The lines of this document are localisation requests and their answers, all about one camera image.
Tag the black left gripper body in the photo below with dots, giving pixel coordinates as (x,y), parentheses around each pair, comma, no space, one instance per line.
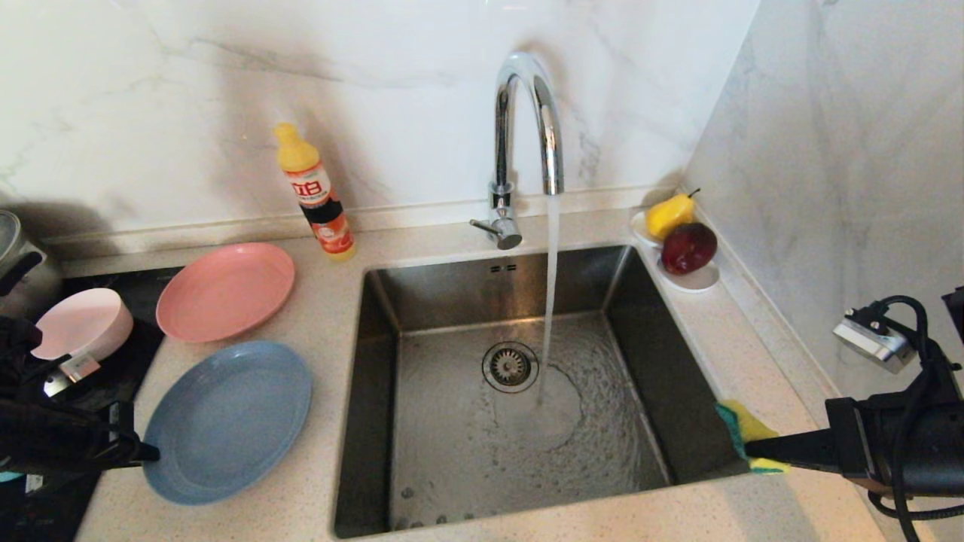
(53,429)

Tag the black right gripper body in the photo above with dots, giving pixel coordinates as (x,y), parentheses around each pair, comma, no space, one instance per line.
(919,444)

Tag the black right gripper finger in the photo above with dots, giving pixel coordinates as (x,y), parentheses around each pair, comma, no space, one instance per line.
(798,450)

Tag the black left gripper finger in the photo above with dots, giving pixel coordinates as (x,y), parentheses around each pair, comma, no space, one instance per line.
(147,453)

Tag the yellow sponge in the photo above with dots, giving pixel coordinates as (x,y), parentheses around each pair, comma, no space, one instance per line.
(745,425)

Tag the blue plate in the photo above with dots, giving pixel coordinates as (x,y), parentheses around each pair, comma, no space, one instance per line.
(226,421)

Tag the light pink bowl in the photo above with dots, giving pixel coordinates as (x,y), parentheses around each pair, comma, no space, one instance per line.
(86,324)

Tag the salmon pink plate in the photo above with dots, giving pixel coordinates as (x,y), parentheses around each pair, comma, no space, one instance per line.
(226,293)

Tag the yellow-capped orange dish soap bottle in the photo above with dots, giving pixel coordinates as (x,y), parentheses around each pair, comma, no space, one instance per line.
(312,188)

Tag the chrome gooseneck faucet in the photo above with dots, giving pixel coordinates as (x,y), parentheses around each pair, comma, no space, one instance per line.
(503,135)

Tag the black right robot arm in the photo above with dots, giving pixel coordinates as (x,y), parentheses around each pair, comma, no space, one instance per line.
(956,312)

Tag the stainless steel sink basin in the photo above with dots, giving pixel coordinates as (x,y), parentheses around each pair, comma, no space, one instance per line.
(467,467)

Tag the steel cooking pot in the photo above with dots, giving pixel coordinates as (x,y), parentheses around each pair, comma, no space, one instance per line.
(22,271)

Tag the black induction cooktop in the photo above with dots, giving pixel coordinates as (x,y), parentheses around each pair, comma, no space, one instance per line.
(143,282)

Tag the small white dish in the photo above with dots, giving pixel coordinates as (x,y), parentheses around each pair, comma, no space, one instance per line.
(700,281)
(639,228)

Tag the dark red apple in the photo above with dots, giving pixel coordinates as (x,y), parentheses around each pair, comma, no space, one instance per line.
(687,247)

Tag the yellow pear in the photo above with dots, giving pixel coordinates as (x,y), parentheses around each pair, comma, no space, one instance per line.
(668,215)

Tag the round metal drain strainer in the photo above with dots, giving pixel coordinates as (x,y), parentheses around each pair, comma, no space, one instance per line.
(510,366)

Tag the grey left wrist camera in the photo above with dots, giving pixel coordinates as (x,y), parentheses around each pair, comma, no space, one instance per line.
(71,373)

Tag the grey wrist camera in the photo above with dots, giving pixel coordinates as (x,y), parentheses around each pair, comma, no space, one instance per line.
(71,373)
(874,342)

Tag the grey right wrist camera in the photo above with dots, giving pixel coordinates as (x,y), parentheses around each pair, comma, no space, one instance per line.
(874,342)

